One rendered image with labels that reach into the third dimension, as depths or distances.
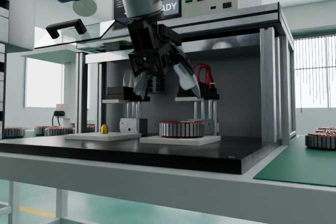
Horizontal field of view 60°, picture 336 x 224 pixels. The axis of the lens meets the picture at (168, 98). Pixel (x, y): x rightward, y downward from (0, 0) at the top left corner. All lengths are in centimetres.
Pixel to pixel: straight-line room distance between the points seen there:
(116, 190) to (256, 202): 22
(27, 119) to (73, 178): 569
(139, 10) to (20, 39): 30
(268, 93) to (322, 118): 631
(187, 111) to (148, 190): 55
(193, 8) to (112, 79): 45
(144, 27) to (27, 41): 28
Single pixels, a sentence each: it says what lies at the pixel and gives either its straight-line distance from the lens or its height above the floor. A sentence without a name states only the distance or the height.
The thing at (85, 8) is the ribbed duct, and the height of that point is 156.
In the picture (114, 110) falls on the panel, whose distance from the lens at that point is 115.
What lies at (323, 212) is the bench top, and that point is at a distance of 41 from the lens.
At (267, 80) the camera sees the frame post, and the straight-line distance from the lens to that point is 76.
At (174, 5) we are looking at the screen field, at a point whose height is 117.
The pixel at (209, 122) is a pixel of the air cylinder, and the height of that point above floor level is 82.
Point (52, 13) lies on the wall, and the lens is 691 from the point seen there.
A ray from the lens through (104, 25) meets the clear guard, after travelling 73.
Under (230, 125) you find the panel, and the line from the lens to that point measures 94.
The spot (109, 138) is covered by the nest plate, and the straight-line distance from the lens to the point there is 75.
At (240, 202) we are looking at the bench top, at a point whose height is 72.
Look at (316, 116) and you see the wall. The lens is 705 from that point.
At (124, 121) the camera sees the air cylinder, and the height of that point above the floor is 81.
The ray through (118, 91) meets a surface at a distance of 88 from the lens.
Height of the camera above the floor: 83
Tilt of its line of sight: 3 degrees up
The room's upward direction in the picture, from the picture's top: straight up
